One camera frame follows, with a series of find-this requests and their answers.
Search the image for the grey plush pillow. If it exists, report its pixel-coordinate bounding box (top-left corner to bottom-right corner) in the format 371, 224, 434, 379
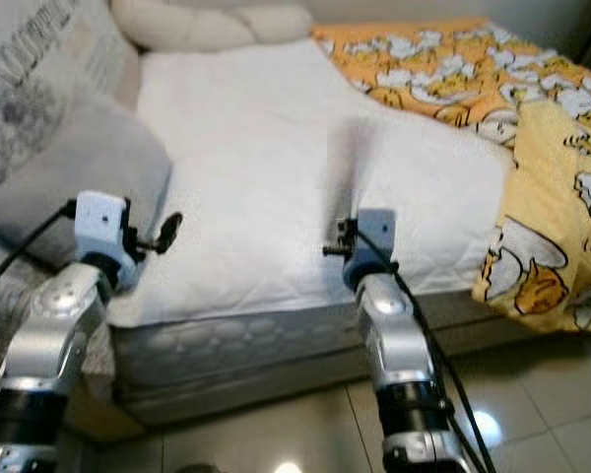
0, 94, 173, 272

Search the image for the white quilted mattress cover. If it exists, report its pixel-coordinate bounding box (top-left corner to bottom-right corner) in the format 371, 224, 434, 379
108, 39, 518, 328

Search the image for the grey patterned mattress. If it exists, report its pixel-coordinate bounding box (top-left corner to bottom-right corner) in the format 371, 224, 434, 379
108, 291, 543, 390

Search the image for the yellow cartoon egg blanket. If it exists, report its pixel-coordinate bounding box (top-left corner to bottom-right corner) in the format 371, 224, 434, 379
310, 15, 591, 331

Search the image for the cream long bolster pillow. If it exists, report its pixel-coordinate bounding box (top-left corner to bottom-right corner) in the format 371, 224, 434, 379
108, 0, 314, 52

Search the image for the printed grey headboard cushion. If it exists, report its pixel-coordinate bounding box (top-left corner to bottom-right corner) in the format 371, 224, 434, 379
0, 0, 144, 198

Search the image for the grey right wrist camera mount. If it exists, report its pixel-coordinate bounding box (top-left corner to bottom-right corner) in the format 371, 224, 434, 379
353, 209, 397, 282

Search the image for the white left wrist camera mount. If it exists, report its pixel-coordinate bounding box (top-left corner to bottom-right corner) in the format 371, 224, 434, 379
74, 190, 134, 277

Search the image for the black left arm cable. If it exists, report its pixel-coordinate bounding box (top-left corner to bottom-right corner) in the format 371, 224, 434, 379
0, 200, 80, 302

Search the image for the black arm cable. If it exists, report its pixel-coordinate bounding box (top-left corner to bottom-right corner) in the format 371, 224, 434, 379
364, 236, 498, 473
0, 200, 80, 302

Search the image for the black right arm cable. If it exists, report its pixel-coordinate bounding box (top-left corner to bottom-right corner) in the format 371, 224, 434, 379
364, 236, 498, 473

